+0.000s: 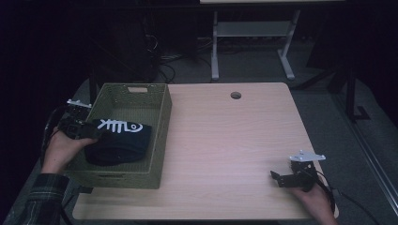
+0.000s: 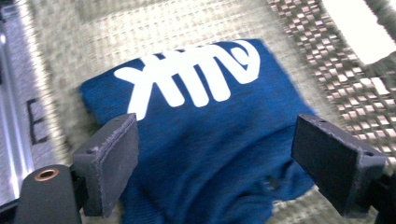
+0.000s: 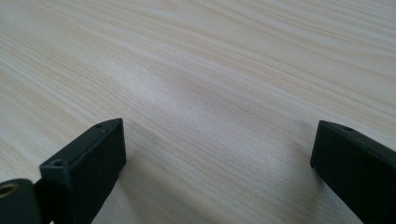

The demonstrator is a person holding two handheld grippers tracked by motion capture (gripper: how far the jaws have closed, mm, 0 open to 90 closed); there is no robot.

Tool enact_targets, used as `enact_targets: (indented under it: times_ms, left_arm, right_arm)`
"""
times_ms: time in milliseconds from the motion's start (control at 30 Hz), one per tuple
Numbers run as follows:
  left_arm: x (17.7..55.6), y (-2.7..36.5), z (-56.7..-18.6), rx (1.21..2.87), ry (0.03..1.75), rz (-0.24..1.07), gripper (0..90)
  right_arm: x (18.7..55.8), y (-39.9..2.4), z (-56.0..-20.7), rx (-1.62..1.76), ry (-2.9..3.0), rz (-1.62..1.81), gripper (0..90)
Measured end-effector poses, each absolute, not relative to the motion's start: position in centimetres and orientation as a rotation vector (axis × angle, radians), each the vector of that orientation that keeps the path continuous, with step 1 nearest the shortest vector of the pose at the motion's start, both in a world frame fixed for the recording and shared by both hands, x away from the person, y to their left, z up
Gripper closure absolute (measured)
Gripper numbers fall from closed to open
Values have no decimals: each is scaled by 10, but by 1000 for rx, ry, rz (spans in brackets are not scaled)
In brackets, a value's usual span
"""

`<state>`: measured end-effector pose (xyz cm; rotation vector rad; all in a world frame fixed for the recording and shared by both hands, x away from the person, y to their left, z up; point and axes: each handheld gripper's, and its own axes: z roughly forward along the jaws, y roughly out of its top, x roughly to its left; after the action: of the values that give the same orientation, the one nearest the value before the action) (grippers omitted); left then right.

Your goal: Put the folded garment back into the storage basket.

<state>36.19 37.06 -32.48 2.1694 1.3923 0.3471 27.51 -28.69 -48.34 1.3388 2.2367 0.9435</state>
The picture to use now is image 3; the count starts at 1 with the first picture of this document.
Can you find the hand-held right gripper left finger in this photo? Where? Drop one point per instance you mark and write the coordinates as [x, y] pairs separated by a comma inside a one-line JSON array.
[[84, 168]]

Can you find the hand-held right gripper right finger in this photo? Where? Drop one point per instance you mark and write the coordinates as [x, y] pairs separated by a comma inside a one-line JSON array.
[[358, 174]]

